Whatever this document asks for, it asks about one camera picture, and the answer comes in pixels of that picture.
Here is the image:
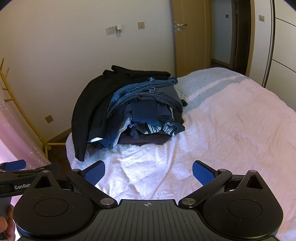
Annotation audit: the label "wooden door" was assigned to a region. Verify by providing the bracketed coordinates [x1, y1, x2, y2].
[171, 0, 212, 78]

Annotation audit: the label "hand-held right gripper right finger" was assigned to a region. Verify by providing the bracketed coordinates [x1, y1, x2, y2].
[179, 160, 266, 207]

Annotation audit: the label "white wardrobe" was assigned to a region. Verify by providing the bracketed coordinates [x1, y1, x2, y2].
[262, 0, 296, 98]

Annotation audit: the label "pink cloth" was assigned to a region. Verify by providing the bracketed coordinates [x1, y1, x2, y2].
[0, 88, 50, 183]

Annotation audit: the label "black pants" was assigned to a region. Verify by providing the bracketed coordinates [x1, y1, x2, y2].
[72, 65, 171, 162]

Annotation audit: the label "dark brown garment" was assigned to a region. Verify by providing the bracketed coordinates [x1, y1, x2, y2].
[118, 134, 173, 147]

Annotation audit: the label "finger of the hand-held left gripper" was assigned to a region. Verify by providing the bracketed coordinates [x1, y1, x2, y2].
[0, 163, 61, 180]
[0, 159, 26, 172]

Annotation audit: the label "person's left hand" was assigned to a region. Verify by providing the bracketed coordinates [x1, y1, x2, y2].
[0, 205, 16, 241]

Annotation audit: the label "blue denim jeans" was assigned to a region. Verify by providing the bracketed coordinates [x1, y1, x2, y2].
[107, 77, 178, 122]

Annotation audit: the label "silver door handle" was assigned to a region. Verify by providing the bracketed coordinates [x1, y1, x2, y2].
[174, 21, 188, 32]

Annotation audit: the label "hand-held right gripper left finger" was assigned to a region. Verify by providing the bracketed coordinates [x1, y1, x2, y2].
[30, 160, 117, 208]

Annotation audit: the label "navy folded garment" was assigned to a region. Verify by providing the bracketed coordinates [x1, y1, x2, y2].
[130, 101, 160, 126]

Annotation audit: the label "dark grey pants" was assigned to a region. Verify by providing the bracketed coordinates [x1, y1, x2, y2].
[129, 85, 188, 121]

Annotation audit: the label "bed with pink sheet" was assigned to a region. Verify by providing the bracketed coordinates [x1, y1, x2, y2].
[66, 67, 296, 241]

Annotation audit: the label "yellow clothes rack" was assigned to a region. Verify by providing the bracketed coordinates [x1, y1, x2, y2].
[0, 58, 52, 160]

